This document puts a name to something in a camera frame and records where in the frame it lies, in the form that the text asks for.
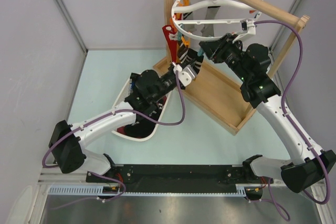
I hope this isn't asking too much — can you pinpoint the black sock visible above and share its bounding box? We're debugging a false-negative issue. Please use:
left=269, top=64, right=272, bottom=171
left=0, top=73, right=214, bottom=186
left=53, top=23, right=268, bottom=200
left=177, top=46, right=204, bottom=75

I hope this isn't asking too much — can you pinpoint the white laundry basket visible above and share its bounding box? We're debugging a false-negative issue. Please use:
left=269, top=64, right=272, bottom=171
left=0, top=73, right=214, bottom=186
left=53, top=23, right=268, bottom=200
left=111, top=72, right=173, bottom=142

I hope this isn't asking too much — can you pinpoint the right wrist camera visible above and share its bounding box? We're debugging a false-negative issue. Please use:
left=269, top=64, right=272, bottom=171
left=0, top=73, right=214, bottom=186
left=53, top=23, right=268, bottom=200
left=236, top=19, right=256, bottom=41

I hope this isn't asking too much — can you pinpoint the white round clip hanger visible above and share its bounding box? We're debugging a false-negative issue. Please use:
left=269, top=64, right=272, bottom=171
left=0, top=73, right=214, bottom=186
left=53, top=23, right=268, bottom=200
left=171, top=0, right=261, bottom=41

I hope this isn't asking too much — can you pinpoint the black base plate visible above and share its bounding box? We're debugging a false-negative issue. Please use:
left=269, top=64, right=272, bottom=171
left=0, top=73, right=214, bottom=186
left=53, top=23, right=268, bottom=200
left=86, top=164, right=273, bottom=197

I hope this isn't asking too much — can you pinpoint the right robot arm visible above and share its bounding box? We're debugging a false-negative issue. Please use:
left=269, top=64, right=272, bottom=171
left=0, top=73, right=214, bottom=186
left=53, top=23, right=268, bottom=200
left=199, top=34, right=335, bottom=193

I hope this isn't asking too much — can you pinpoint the wooden hanger stand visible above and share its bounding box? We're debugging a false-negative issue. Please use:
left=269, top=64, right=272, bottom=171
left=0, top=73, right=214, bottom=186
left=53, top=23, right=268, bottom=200
left=153, top=0, right=310, bottom=135

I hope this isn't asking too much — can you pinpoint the grey striped sock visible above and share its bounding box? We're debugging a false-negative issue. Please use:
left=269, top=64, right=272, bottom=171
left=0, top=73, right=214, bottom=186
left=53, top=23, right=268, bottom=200
left=201, top=6, right=220, bottom=37
left=187, top=10, right=200, bottom=33

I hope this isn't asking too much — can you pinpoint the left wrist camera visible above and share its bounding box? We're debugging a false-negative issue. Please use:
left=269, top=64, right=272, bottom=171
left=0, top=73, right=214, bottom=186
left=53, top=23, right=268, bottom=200
left=172, top=62, right=196, bottom=87

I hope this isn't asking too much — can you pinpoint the red patterned sock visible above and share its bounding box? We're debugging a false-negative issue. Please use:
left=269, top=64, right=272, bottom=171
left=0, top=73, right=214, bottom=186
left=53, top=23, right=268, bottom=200
left=162, top=25, right=180, bottom=63

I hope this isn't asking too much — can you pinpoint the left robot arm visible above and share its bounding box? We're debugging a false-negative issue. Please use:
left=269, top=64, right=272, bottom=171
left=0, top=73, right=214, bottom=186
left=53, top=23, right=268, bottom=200
left=47, top=57, right=203, bottom=182

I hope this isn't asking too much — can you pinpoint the teal clip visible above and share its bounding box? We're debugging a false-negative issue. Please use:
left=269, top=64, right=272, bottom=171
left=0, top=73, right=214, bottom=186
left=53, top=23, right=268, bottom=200
left=197, top=48, right=204, bottom=56

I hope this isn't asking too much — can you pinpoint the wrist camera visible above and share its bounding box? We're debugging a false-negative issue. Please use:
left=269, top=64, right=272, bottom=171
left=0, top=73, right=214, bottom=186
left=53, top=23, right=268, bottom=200
left=172, top=62, right=196, bottom=87
left=236, top=19, right=256, bottom=41

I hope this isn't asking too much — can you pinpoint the white cable duct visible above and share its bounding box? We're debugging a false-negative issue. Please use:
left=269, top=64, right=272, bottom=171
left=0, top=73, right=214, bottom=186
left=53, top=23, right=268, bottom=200
left=48, top=185, right=246, bottom=197

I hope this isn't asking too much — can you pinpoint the pile of dark socks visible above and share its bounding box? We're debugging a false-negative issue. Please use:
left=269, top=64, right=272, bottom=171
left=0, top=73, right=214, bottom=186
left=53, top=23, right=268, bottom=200
left=117, top=73, right=169, bottom=138

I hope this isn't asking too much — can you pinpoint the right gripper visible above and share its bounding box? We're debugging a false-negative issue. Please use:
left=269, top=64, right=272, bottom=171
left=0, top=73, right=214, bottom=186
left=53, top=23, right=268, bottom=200
left=199, top=33, right=250, bottom=82

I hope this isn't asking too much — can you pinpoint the yellow clip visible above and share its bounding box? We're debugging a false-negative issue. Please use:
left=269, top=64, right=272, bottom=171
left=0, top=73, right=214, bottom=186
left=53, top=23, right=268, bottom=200
left=181, top=36, right=191, bottom=48

